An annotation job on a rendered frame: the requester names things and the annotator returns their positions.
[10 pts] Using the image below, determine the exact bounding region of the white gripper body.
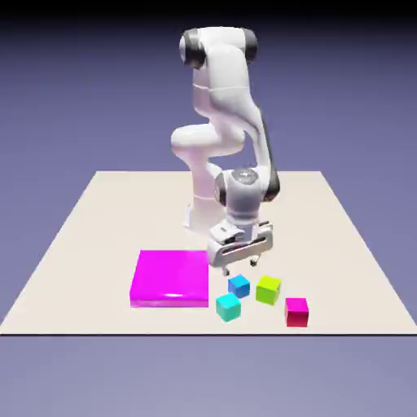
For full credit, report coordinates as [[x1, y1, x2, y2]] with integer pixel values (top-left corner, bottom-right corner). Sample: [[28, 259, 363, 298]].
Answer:
[[207, 220, 274, 270]]

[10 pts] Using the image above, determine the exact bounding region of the small blue cube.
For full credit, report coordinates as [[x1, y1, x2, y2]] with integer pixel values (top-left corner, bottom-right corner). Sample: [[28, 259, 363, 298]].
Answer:
[[227, 274, 251, 299]]

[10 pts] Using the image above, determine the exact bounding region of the small lime green cube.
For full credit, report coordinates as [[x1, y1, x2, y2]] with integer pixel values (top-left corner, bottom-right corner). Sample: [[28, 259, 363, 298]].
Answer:
[[255, 274, 282, 306]]

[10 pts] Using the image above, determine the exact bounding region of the small cyan cube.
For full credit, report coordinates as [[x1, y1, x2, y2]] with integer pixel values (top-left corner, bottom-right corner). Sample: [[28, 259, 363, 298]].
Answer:
[[215, 292, 243, 323]]

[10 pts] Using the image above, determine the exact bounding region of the small crimson cube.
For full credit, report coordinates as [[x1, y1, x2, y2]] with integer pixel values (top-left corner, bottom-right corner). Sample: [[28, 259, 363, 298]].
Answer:
[[284, 296, 309, 328]]

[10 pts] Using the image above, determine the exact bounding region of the large magenta box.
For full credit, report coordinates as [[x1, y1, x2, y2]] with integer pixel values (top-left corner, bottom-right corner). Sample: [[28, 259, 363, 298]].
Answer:
[[129, 249, 210, 309]]

